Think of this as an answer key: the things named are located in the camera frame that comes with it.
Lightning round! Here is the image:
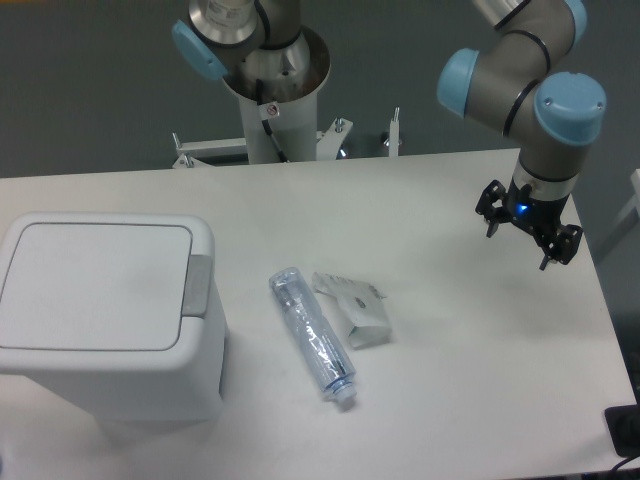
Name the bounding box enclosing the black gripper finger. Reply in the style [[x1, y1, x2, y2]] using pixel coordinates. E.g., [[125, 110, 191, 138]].
[[537, 224, 583, 270], [475, 180, 510, 238]]

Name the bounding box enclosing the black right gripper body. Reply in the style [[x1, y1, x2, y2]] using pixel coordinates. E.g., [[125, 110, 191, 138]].
[[503, 182, 569, 242]]

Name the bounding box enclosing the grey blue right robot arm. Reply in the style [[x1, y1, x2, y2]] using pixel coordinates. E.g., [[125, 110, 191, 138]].
[[437, 1, 607, 243]]

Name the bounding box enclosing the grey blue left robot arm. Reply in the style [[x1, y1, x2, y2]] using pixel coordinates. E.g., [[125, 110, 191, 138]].
[[172, 1, 606, 264]]

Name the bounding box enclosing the white plastic trash can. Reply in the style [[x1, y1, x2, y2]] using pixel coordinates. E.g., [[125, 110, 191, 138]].
[[1, 212, 229, 424]]

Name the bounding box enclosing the white trash can lid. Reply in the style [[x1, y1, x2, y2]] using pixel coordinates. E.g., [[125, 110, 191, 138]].
[[1, 223, 192, 351]]

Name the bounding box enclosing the black device at table edge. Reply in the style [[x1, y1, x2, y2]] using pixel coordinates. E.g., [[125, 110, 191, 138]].
[[604, 404, 639, 457]]

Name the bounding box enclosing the clear plastic water bottle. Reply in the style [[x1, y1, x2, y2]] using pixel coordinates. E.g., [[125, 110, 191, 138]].
[[268, 267, 357, 411]]

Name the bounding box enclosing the grey lid push button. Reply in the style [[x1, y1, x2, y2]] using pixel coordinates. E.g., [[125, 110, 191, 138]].
[[181, 255, 213, 318]]

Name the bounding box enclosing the white metal base frame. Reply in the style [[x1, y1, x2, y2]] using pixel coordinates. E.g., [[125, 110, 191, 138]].
[[171, 106, 403, 169]]

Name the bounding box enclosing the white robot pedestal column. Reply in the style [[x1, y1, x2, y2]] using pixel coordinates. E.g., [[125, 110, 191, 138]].
[[223, 26, 331, 164]]

